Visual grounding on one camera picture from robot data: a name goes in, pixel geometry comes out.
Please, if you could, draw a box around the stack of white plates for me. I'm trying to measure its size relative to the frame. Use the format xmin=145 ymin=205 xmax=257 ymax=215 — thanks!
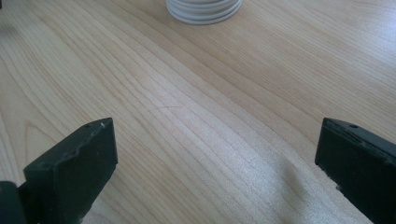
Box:
xmin=165 ymin=0 xmax=244 ymax=25

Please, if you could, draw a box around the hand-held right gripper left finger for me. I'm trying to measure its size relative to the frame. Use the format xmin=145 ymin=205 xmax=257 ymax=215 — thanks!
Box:
xmin=18 ymin=117 xmax=119 ymax=224

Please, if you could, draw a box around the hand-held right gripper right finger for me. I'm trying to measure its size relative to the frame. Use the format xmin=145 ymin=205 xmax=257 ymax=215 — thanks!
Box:
xmin=314 ymin=117 xmax=396 ymax=224

